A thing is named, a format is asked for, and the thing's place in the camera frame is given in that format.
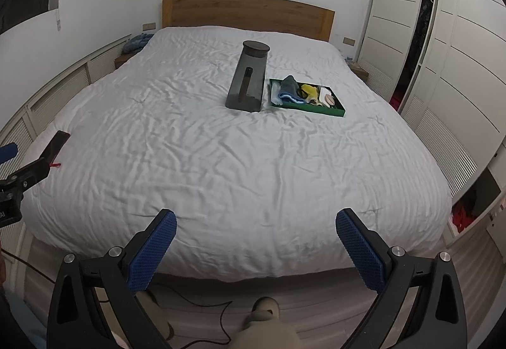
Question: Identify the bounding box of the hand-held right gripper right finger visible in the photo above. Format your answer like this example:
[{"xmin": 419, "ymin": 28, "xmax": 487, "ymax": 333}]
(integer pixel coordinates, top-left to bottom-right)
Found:
[{"xmin": 335, "ymin": 208, "xmax": 468, "ymax": 349}]

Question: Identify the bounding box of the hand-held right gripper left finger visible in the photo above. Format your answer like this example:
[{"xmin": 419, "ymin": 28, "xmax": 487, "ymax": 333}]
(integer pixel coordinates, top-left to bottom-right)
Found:
[{"xmin": 46, "ymin": 209, "xmax": 178, "ymax": 349}]

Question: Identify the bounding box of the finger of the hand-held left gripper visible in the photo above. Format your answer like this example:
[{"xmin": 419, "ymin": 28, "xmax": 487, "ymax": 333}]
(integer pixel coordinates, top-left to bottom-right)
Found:
[
  {"xmin": 0, "ymin": 157, "xmax": 51, "ymax": 195},
  {"xmin": 0, "ymin": 142, "xmax": 19, "ymax": 165}
]

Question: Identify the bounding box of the green tray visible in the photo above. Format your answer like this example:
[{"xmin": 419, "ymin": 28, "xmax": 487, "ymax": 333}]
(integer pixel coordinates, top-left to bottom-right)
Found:
[{"xmin": 269, "ymin": 77, "xmax": 346, "ymax": 116}]

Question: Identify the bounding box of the blue-grey fleece towel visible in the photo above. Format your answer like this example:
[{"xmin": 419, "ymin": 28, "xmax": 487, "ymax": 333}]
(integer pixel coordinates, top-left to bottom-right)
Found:
[{"xmin": 277, "ymin": 75, "xmax": 307, "ymax": 102}]

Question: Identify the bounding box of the red cloth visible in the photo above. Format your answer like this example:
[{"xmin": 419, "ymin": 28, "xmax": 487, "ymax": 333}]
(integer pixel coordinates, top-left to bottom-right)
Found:
[{"xmin": 451, "ymin": 203, "xmax": 479, "ymax": 233}]

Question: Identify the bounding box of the white duvet bed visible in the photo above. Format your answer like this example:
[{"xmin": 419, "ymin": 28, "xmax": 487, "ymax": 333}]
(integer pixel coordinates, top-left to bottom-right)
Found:
[{"xmin": 20, "ymin": 26, "xmax": 452, "ymax": 280}]

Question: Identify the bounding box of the person's right leg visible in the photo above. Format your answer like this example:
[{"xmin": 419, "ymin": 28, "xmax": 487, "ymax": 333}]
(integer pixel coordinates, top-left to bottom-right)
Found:
[{"xmin": 231, "ymin": 296, "xmax": 302, "ymax": 349}]

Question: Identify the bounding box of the blue knitted cloth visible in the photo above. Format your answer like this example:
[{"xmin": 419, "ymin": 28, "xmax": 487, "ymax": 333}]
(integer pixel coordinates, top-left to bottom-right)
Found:
[{"xmin": 123, "ymin": 33, "xmax": 155, "ymax": 54}]

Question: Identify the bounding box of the wooden nightstand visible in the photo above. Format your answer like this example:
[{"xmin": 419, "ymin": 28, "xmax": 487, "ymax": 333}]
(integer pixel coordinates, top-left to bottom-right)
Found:
[{"xmin": 348, "ymin": 60, "xmax": 369, "ymax": 83}]

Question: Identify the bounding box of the grey water pitcher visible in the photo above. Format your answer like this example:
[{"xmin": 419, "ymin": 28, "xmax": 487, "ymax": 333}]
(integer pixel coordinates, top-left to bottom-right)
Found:
[{"xmin": 225, "ymin": 40, "xmax": 269, "ymax": 113}]

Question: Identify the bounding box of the white slatted wardrobe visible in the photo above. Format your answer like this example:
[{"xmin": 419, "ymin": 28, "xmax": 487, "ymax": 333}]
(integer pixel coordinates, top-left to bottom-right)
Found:
[{"xmin": 356, "ymin": 0, "xmax": 506, "ymax": 207}]

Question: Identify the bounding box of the wooden headboard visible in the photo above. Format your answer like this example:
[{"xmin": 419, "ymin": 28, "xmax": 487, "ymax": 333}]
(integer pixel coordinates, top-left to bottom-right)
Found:
[{"xmin": 162, "ymin": 0, "xmax": 336, "ymax": 42}]

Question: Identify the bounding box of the white louvered wall cabinet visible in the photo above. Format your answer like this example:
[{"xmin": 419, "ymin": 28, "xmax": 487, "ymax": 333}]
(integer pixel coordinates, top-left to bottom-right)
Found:
[{"xmin": 0, "ymin": 35, "xmax": 133, "ymax": 251}]

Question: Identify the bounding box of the black floor cable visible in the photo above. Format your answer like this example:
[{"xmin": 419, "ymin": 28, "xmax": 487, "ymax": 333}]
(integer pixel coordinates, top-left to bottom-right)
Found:
[{"xmin": 150, "ymin": 286, "xmax": 235, "ymax": 346}]

